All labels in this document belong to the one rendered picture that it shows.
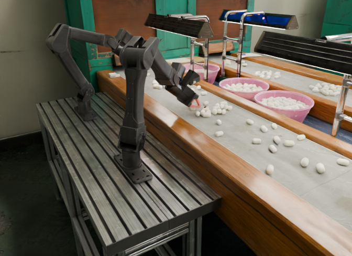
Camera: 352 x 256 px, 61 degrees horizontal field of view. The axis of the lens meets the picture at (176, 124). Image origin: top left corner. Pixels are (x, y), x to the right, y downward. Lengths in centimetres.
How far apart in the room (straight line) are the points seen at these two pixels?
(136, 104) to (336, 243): 67
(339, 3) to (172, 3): 239
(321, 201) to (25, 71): 238
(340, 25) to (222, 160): 334
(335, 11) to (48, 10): 309
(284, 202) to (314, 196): 12
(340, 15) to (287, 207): 348
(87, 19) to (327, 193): 161
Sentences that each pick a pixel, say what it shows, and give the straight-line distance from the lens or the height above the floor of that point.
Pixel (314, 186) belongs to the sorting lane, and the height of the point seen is 74.
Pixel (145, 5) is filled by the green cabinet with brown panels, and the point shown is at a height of 115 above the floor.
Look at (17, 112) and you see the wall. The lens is 284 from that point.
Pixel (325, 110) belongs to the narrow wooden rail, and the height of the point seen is 73.
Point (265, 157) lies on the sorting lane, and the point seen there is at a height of 74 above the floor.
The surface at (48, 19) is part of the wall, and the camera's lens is 272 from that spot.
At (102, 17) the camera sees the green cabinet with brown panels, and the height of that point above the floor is 109.
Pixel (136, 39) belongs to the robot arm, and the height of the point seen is 110.
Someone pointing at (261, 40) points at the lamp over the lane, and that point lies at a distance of 113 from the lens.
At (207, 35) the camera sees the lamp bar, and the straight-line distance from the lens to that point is 144.
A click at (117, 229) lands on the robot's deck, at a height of 67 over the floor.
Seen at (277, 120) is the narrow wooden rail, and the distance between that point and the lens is 129.
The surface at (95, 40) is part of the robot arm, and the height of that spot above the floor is 103.
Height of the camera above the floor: 126
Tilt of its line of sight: 24 degrees down
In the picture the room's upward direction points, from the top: 1 degrees counter-clockwise
